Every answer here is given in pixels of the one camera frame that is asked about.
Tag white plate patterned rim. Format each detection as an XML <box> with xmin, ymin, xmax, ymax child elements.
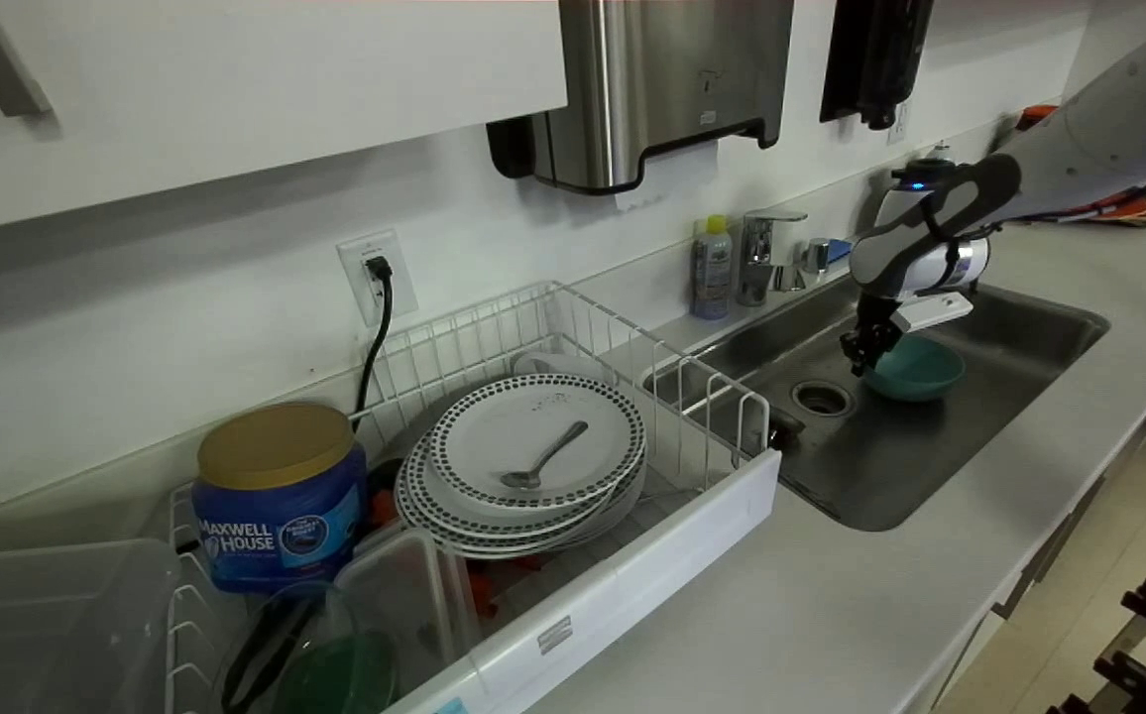
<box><xmin>427</xmin><ymin>375</ymin><xmax>637</xmax><ymax>511</ymax></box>
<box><xmin>394</xmin><ymin>434</ymin><xmax>649</xmax><ymax>563</ymax></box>
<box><xmin>411</xmin><ymin>375</ymin><xmax>649</xmax><ymax>540</ymax></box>

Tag orange round mat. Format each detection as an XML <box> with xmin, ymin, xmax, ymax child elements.
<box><xmin>1059</xmin><ymin>184</ymin><xmax>1146</xmax><ymax>231</ymax></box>

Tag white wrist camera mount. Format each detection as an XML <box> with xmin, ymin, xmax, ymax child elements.
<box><xmin>888</xmin><ymin>289</ymin><xmax>980</xmax><ymax>339</ymax></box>

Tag bottles behind sink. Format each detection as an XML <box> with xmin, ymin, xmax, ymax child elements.
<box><xmin>685</xmin><ymin>216</ymin><xmax>747</xmax><ymax>327</ymax></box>

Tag white wall cabinet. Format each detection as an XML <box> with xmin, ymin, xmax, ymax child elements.
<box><xmin>0</xmin><ymin>0</ymin><xmax>572</xmax><ymax>239</ymax></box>

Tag stainless steel sink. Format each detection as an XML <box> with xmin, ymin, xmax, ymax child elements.
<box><xmin>685</xmin><ymin>270</ymin><xmax>1114</xmax><ymax>535</ymax></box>

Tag black wall dispenser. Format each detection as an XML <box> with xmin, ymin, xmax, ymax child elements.
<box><xmin>816</xmin><ymin>0</ymin><xmax>941</xmax><ymax>134</ymax></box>

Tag green bowl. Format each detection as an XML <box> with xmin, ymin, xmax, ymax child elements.
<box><xmin>268</xmin><ymin>630</ymin><xmax>406</xmax><ymax>714</ymax></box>

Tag white dish rack tray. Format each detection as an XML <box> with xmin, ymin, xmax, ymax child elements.
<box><xmin>375</xmin><ymin>447</ymin><xmax>784</xmax><ymax>714</ymax></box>

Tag teal bowl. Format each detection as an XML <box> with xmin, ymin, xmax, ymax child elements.
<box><xmin>861</xmin><ymin>334</ymin><xmax>970</xmax><ymax>408</ymax></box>

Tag steel kettle orange top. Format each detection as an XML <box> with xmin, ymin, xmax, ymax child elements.
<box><xmin>1011</xmin><ymin>100</ymin><xmax>1063</xmax><ymax>134</ymax></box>

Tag stainless paper towel dispenser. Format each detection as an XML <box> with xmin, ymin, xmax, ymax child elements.
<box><xmin>489</xmin><ymin>0</ymin><xmax>798</xmax><ymax>199</ymax></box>

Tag chrome sink faucet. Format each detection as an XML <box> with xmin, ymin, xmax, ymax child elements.
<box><xmin>735</xmin><ymin>207</ymin><xmax>812</xmax><ymax>309</ymax></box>

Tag small clear plastic container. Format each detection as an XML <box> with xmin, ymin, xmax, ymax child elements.
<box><xmin>328</xmin><ymin>529</ymin><xmax>485</xmax><ymax>684</ymax></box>

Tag black utensil handle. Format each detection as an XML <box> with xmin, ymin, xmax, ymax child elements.
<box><xmin>217</xmin><ymin>592</ymin><xmax>327</xmax><ymax>714</ymax></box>

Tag small chrome cylinder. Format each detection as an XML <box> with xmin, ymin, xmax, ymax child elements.
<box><xmin>784</xmin><ymin>239</ymin><xmax>829</xmax><ymax>289</ymax></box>

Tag white wire dish rack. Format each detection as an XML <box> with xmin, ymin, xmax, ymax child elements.
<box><xmin>165</xmin><ymin>278</ymin><xmax>780</xmax><ymax>714</ymax></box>

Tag large clear plastic container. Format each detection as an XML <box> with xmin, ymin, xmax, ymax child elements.
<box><xmin>0</xmin><ymin>531</ymin><xmax>186</xmax><ymax>714</ymax></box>

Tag blue canister yellow lid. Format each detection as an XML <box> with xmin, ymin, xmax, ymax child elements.
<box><xmin>190</xmin><ymin>397</ymin><xmax>374</xmax><ymax>597</ymax></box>

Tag white wall outlet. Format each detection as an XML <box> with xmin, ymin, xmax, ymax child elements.
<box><xmin>333</xmin><ymin>231</ymin><xmax>419</xmax><ymax>334</ymax></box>

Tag black power cable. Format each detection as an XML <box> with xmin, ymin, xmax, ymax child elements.
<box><xmin>353</xmin><ymin>256</ymin><xmax>398</xmax><ymax>416</ymax></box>

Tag metal spoon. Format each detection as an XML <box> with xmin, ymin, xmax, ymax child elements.
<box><xmin>500</xmin><ymin>416</ymin><xmax>594</xmax><ymax>494</ymax></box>

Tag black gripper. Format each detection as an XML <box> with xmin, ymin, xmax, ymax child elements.
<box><xmin>838</xmin><ymin>289</ymin><xmax>917</xmax><ymax>380</ymax></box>

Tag grey cabinet handle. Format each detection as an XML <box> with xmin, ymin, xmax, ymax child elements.
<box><xmin>0</xmin><ymin>0</ymin><xmax>62</xmax><ymax>131</ymax></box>

